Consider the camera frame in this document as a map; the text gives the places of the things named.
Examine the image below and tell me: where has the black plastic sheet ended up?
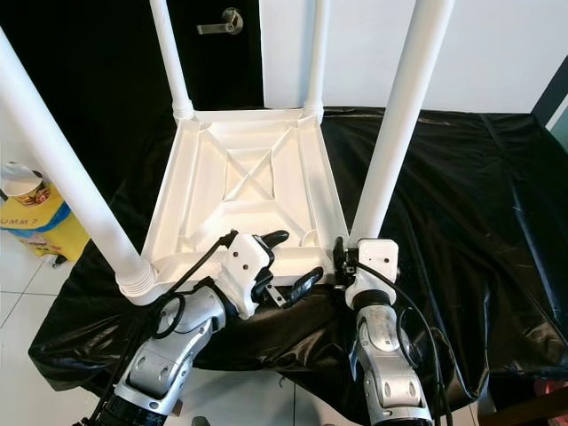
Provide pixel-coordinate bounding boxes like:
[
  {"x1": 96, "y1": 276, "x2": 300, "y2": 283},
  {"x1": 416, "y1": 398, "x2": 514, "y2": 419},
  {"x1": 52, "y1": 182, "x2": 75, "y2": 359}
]
[{"x1": 28, "y1": 105, "x2": 568, "y2": 418}]

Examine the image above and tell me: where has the yellow box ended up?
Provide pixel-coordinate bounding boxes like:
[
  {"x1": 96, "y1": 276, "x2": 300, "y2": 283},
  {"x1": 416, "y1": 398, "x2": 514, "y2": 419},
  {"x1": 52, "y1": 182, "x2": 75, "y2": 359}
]
[{"x1": 0, "y1": 191, "x2": 72, "y2": 258}]

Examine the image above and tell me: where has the instant noodle cup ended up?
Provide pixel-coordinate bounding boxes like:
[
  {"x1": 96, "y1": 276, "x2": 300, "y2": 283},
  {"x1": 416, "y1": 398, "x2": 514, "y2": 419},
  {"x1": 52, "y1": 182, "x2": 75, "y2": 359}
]
[{"x1": 0, "y1": 162, "x2": 52, "y2": 207}]

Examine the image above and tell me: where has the black door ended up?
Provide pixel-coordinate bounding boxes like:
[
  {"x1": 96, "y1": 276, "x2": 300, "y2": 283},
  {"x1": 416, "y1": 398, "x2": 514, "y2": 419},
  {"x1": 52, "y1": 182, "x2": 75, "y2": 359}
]
[{"x1": 0, "y1": 0, "x2": 263, "y2": 223}]

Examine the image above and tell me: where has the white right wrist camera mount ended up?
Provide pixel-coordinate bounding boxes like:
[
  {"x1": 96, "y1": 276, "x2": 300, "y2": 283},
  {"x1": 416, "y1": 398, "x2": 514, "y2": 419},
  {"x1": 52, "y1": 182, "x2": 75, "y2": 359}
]
[{"x1": 344, "y1": 238, "x2": 400, "y2": 310}]

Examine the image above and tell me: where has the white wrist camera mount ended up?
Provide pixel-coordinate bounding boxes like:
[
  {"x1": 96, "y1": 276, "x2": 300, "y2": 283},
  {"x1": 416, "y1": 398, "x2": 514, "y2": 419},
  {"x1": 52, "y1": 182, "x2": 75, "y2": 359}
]
[
  {"x1": 344, "y1": 238, "x2": 400, "y2": 310},
  {"x1": 213, "y1": 233, "x2": 274, "y2": 319}
]

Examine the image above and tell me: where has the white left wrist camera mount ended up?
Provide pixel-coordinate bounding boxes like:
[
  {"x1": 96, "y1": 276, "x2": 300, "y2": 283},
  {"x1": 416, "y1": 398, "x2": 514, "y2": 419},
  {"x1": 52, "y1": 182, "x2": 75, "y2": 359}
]
[{"x1": 213, "y1": 233, "x2": 274, "y2": 319}]

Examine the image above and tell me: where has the metal door handle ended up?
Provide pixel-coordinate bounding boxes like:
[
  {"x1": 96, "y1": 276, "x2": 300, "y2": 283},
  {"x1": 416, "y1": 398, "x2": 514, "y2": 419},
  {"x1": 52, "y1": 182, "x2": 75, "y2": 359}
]
[{"x1": 197, "y1": 7, "x2": 245, "y2": 36}]

